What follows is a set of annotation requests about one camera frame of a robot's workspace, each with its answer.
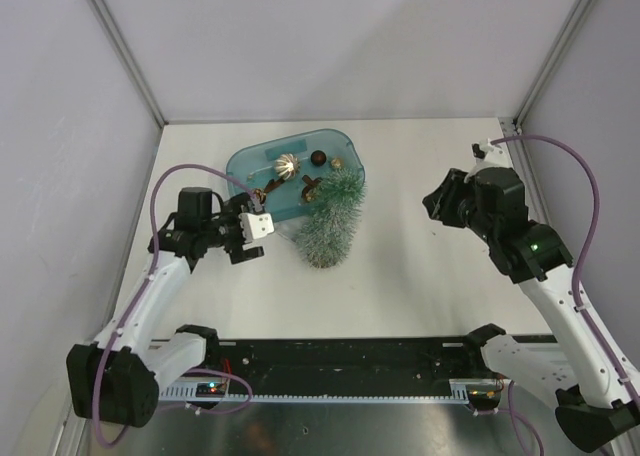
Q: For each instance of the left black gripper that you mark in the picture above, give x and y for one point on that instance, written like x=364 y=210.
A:
x=234 y=207

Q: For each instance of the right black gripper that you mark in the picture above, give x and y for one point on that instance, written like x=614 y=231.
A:
x=439 y=204

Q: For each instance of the clear battery box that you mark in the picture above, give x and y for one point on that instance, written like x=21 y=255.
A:
x=286 y=232

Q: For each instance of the small frosted christmas tree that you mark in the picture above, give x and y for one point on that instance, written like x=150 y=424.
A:
x=325 y=238

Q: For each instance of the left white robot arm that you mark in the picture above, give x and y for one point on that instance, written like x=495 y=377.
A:
x=119 y=376

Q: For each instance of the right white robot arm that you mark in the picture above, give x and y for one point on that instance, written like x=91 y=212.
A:
x=593 y=396

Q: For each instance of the pine cone ornament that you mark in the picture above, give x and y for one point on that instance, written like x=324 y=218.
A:
x=260 y=195

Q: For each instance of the teal plastic container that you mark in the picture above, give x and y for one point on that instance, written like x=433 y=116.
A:
x=253 y=166

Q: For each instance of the brown ribbon ornament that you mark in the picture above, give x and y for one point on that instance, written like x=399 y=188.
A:
x=308 y=193

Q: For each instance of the silver gold bauble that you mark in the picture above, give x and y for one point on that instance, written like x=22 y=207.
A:
x=286 y=166

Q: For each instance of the dark brown bauble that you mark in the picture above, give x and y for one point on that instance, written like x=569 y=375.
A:
x=318 y=158

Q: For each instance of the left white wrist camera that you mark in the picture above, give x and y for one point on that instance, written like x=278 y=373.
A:
x=256 y=226

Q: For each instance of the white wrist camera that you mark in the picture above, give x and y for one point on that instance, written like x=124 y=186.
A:
x=488 y=155
x=256 y=226

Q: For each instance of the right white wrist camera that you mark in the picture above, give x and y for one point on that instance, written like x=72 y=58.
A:
x=488 y=155

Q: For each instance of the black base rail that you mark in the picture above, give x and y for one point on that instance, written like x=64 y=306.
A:
x=364 y=370

